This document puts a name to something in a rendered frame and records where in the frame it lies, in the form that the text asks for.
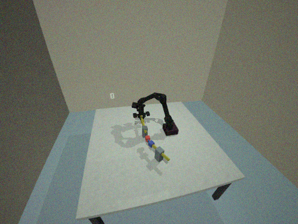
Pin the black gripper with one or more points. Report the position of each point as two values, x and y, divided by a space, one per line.
141 113

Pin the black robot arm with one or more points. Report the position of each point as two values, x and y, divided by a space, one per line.
160 97

